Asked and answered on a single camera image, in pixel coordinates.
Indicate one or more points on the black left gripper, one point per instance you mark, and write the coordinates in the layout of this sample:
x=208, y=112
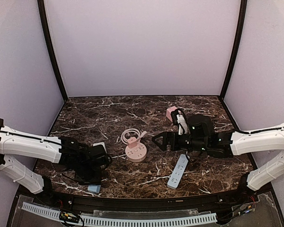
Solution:
x=85, y=176

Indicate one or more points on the black front rail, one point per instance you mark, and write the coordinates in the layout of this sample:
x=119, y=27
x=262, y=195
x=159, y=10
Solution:
x=219, y=202

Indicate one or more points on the round pink power strip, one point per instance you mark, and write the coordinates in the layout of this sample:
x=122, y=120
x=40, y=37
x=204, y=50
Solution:
x=136, y=154

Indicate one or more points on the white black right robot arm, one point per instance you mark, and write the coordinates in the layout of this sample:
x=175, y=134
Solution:
x=200, y=136

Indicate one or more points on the blue power strip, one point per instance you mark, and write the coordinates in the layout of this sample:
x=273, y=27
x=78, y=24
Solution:
x=177, y=172

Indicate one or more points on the small circuit board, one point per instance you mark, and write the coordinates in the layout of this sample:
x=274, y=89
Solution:
x=68, y=217

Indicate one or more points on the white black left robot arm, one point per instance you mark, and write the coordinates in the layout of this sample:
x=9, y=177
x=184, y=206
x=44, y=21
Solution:
x=86, y=161

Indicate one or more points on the white cube socket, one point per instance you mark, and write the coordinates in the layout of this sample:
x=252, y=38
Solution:
x=100, y=144

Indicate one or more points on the small blue plug adapter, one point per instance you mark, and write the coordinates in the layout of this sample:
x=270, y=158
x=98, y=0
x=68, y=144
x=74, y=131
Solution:
x=94, y=188

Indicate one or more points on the white cable duct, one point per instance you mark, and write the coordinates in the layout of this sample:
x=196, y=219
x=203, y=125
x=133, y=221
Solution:
x=182, y=218

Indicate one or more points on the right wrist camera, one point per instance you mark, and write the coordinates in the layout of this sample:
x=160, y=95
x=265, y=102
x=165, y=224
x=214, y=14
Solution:
x=180, y=120

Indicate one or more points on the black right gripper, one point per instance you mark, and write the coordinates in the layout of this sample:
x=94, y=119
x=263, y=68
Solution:
x=171, y=140

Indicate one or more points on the small pink plug adapter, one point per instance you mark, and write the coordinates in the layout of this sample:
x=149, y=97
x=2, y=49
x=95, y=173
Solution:
x=132, y=142

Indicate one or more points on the pink cube socket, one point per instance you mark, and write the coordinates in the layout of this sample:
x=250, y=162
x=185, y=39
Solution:
x=171, y=114

